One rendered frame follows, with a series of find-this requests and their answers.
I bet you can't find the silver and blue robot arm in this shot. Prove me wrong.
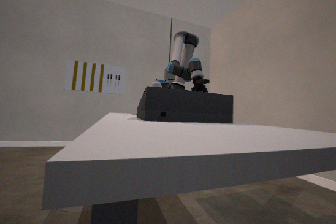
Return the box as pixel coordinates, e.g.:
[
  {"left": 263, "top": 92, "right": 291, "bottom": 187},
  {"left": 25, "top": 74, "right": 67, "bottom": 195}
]
[{"left": 155, "top": 31, "right": 204, "bottom": 90}]

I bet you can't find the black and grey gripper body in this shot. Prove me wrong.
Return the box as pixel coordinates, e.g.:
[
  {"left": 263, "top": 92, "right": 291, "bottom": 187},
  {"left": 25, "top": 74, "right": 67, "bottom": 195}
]
[{"left": 191, "top": 76, "right": 206, "bottom": 92}]

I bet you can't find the grey control console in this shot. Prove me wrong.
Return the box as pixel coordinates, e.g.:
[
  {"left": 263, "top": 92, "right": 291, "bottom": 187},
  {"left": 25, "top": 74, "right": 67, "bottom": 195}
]
[{"left": 137, "top": 82, "right": 234, "bottom": 123}]

